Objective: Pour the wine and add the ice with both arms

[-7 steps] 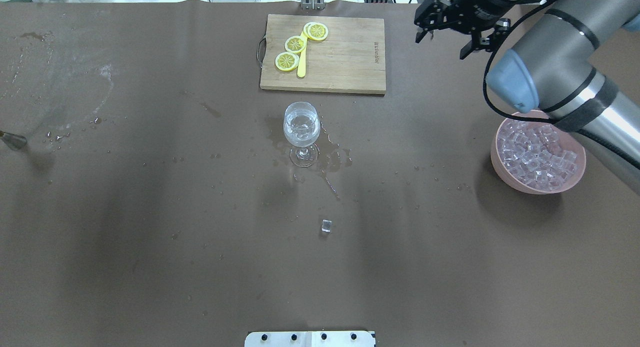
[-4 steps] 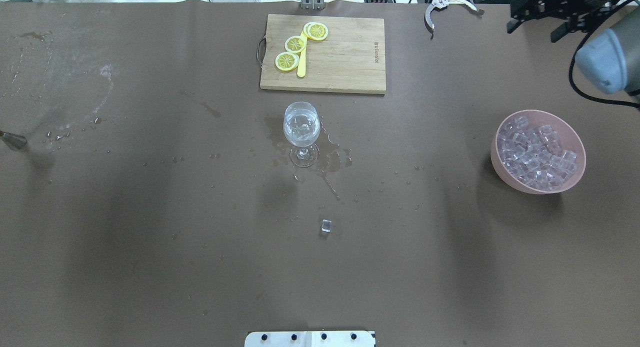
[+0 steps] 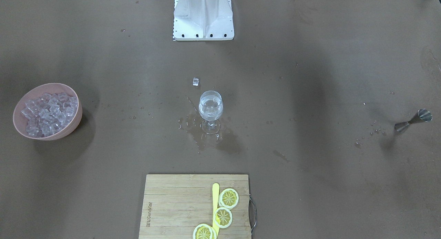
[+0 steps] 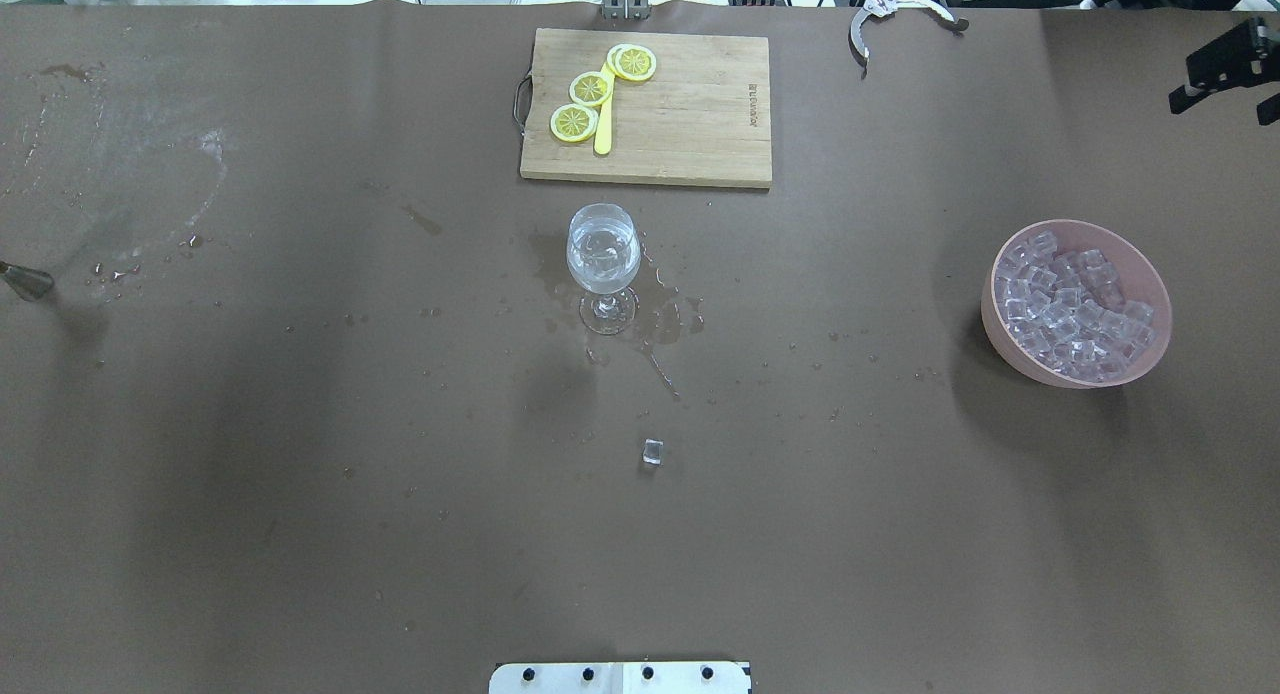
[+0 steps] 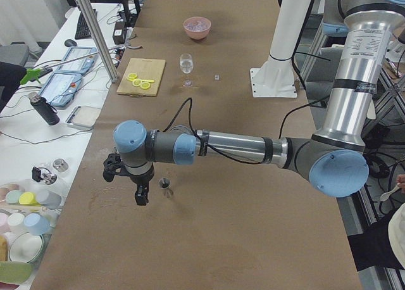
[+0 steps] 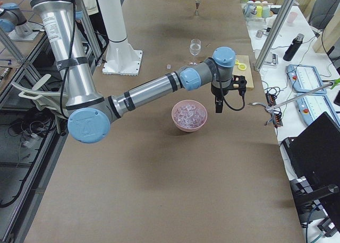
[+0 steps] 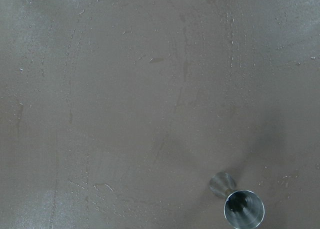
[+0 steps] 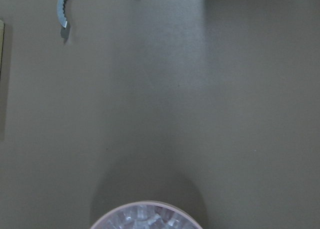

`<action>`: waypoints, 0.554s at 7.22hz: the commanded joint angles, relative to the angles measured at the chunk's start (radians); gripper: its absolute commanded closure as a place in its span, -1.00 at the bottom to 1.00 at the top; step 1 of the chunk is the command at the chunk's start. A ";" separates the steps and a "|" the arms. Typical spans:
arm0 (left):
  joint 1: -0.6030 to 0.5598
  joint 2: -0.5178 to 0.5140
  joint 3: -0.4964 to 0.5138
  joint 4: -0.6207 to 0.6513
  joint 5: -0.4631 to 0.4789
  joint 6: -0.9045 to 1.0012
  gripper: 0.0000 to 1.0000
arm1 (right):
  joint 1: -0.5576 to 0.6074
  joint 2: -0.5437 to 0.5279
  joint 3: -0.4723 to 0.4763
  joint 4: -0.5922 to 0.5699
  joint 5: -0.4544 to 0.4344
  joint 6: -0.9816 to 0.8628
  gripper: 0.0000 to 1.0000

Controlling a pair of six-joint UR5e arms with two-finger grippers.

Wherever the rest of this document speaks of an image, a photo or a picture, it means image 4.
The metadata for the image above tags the clear ice cube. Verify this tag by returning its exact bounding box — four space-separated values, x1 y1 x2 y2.
641 439 666 467

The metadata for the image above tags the steel jigger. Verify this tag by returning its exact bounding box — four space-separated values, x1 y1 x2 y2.
1 261 55 302

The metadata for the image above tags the clear wine glass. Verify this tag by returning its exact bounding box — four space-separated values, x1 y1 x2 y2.
566 202 641 337

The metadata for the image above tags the pile of ice cubes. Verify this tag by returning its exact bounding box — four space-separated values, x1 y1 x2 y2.
995 230 1156 380

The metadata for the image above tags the yellow plastic knife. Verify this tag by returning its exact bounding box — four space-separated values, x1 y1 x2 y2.
593 64 616 157

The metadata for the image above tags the lemon slice near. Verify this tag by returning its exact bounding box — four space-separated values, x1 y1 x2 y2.
549 102 600 143

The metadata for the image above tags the lemon slice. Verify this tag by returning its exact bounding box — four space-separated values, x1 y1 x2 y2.
605 44 658 82
549 102 600 143
568 70 614 109

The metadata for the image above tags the bamboo cutting board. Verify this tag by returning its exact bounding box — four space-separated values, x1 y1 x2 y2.
518 28 773 191

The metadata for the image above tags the lemon slice middle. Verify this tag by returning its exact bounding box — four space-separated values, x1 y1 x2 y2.
568 70 614 109

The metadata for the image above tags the lemon slice far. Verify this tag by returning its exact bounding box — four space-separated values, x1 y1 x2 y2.
605 44 658 82

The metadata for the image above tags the pink bowl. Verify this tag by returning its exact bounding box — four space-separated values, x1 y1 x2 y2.
980 219 1172 389

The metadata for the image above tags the white pedestal column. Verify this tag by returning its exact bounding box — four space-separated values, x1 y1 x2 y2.
488 659 754 693

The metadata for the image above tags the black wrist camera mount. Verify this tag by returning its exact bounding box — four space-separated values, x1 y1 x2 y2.
1167 15 1279 115

